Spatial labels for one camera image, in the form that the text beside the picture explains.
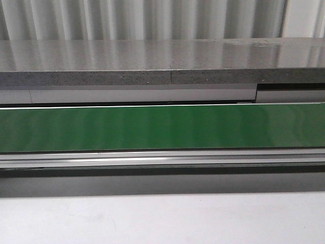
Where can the grey panel under counter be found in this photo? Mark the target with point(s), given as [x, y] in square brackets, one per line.
[214, 93]

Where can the aluminium near conveyor rail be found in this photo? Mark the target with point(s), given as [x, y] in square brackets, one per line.
[167, 157]

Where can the green conveyor belt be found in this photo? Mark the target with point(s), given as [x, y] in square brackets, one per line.
[25, 130]

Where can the white pleated curtain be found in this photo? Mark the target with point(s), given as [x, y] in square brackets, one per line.
[160, 20]

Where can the grey far conveyor rail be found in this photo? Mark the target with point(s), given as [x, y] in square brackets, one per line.
[32, 106]

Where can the grey speckled stone counter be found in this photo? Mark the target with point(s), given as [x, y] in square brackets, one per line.
[166, 62]

